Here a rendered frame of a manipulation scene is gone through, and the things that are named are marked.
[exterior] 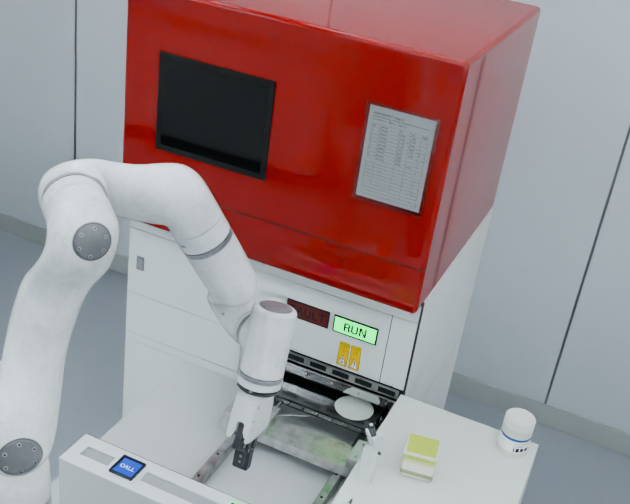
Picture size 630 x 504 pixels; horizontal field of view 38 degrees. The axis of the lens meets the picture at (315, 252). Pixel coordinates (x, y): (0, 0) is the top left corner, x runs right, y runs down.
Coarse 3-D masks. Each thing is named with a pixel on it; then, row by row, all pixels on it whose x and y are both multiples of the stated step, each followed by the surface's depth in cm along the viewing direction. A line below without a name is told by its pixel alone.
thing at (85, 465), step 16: (80, 448) 193; (96, 448) 193; (112, 448) 194; (64, 464) 189; (80, 464) 188; (96, 464) 189; (112, 464) 190; (64, 480) 192; (80, 480) 189; (96, 480) 187; (112, 480) 186; (128, 480) 186; (144, 480) 187; (160, 480) 188; (176, 480) 188; (192, 480) 189; (64, 496) 194; (80, 496) 191; (96, 496) 189; (112, 496) 187; (128, 496) 185; (144, 496) 183; (160, 496) 183; (176, 496) 184; (192, 496) 185; (208, 496) 185; (224, 496) 186
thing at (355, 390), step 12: (240, 348) 238; (240, 360) 240; (288, 360) 235; (300, 372) 233; (312, 372) 232; (324, 384) 232; (336, 384) 230; (348, 384) 229; (360, 396) 228; (372, 396) 227; (384, 396) 226
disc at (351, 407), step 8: (344, 400) 230; (352, 400) 230; (360, 400) 231; (336, 408) 226; (344, 408) 227; (352, 408) 227; (360, 408) 228; (368, 408) 228; (344, 416) 224; (352, 416) 224; (360, 416) 225; (368, 416) 225
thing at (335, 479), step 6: (360, 438) 225; (366, 438) 227; (354, 444) 223; (336, 474) 212; (330, 480) 210; (336, 480) 210; (324, 486) 208; (330, 486) 208; (336, 486) 211; (324, 492) 206; (330, 492) 207; (318, 498) 204; (324, 498) 205
